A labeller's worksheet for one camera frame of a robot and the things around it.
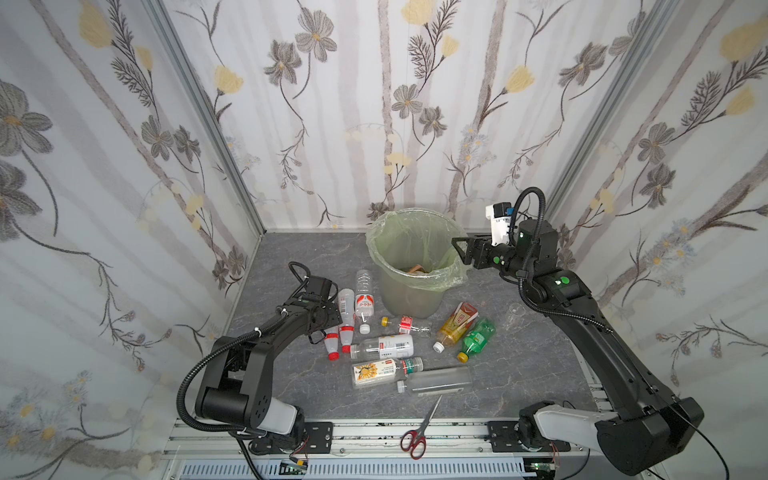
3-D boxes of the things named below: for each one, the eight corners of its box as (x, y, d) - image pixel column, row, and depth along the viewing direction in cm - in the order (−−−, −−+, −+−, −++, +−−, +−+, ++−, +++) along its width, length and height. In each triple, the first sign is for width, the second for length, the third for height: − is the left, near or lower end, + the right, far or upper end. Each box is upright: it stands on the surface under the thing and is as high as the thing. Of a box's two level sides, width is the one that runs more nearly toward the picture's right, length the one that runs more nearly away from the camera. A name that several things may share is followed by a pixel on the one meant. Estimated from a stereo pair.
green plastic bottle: (452, 358, 89) (456, 351, 85) (476, 322, 97) (480, 314, 93) (471, 372, 87) (476, 365, 82) (494, 333, 95) (499, 325, 90)
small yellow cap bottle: (381, 334, 92) (381, 329, 89) (381, 320, 95) (381, 315, 92) (429, 334, 92) (430, 329, 89) (427, 320, 95) (429, 315, 92)
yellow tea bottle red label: (427, 347, 92) (429, 338, 86) (458, 309, 100) (462, 299, 95) (444, 361, 89) (448, 353, 84) (475, 320, 98) (480, 310, 92)
